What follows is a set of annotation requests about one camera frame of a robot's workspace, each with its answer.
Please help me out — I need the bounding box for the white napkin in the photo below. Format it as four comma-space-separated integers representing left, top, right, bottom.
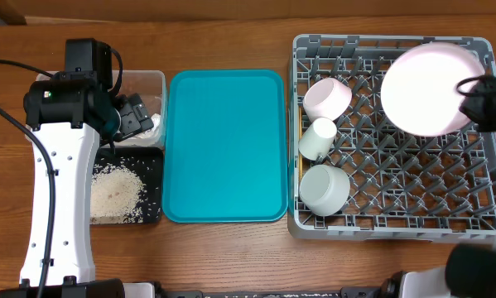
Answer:
128, 113, 161, 142

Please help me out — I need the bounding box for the white rice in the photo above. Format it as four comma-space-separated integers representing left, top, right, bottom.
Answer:
90, 159, 161, 225

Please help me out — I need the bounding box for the clear plastic bin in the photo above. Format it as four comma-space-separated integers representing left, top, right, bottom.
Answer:
36, 69, 167, 150

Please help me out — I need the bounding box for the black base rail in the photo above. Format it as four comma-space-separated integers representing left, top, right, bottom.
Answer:
123, 281, 398, 298

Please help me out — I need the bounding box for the grey metal bowl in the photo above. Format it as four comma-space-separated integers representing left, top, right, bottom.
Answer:
299, 165, 350, 217

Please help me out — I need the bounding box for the pink bowl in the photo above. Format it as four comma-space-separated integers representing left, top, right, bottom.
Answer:
303, 78, 353, 122

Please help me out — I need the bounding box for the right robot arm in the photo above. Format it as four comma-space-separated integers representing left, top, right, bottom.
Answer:
372, 74, 496, 297

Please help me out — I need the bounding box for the white cup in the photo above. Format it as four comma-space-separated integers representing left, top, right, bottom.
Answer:
298, 118, 337, 161

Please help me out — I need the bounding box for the black plastic tray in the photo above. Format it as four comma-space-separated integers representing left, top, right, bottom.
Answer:
94, 147, 163, 206

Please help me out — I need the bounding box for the white round plate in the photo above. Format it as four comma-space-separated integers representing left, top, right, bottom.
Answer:
380, 42, 485, 137

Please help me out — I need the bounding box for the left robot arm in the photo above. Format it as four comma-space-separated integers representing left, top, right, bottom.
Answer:
0, 38, 153, 297

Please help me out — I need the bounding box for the teal serving tray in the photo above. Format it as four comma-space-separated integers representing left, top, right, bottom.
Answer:
162, 70, 288, 224

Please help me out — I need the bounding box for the grey dishwasher rack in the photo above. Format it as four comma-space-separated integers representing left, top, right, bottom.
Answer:
288, 34, 496, 244

